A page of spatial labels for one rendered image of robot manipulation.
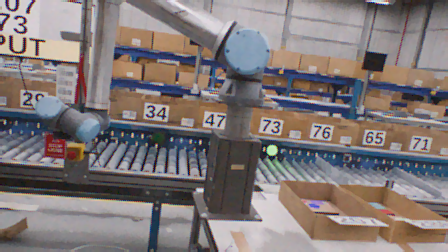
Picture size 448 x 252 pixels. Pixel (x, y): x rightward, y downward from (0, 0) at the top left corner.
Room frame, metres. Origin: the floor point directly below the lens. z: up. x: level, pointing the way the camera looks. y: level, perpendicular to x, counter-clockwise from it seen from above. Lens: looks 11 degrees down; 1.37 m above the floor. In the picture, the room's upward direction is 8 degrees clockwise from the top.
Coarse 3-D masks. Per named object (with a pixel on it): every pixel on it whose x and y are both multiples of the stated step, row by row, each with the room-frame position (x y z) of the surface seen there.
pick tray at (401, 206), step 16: (352, 192) 1.69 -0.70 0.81; (368, 192) 1.72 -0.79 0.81; (384, 192) 1.74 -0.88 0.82; (368, 208) 1.44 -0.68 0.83; (400, 208) 1.63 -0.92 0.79; (416, 208) 1.55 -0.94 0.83; (400, 224) 1.31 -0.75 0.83; (400, 240) 1.32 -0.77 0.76; (416, 240) 1.34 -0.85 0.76; (432, 240) 1.36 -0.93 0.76
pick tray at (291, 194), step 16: (288, 192) 1.50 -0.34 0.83; (304, 192) 1.63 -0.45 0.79; (320, 192) 1.65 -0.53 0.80; (336, 192) 1.62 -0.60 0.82; (288, 208) 1.47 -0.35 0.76; (304, 208) 1.33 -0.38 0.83; (336, 208) 1.57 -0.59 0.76; (352, 208) 1.48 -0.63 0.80; (304, 224) 1.31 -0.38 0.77; (320, 224) 1.24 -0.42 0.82; (336, 224) 1.26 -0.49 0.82; (336, 240) 1.26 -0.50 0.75; (352, 240) 1.27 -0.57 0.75; (368, 240) 1.29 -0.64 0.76
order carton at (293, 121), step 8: (256, 112) 2.69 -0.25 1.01; (264, 112) 2.70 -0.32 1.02; (272, 112) 2.71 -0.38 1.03; (280, 112) 2.72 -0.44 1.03; (288, 112) 2.73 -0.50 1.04; (256, 120) 2.40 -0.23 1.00; (288, 120) 2.43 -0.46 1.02; (296, 120) 2.44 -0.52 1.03; (304, 120) 2.45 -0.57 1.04; (256, 128) 2.40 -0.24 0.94; (288, 128) 2.43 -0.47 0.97; (296, 128) 2.44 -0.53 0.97; (304, 128) 2.45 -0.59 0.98; (272, 136) 2.42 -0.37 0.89; (280, 136) 2.43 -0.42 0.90; (288, 136) 2.44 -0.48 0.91; (304, 136) 2.45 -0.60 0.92
